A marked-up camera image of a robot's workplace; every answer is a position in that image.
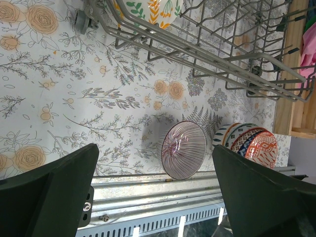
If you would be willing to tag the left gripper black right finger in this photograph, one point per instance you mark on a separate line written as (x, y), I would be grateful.
(261, 202)

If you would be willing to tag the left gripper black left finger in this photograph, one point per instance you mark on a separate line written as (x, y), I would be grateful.
(48, 201)

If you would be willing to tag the blue zigzag bowl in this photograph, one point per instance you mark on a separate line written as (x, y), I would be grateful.
(243, 141)

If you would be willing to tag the red diamond patterned bowl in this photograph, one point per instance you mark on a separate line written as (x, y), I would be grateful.
(263, 149)

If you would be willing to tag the yellow floral bowl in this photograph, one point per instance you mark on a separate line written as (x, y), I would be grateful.
(160, 12)

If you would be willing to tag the brown lattice patterned bowl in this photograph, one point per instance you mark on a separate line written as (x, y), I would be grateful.
(236, 132)

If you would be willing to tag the teal leaf patterned bowl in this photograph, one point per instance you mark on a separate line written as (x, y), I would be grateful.
(222, 133)

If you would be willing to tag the purple striped bowl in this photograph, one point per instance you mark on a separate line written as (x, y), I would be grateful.
(181, 149)

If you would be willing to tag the floral table mat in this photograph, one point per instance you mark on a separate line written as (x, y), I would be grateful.
(60, 90)

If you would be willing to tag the pink t-shirt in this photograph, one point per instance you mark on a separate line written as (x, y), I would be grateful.
(308, 56)

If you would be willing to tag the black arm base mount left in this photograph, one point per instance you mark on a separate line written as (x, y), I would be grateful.
(87, 209)

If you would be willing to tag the aluminium frame rail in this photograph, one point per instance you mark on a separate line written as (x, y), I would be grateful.
(129, 197)

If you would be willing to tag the slotted cable duct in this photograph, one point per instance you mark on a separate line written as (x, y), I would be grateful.
(155, 224)

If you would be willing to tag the grey wire dish rack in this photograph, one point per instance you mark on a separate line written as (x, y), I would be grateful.
(246, 43)

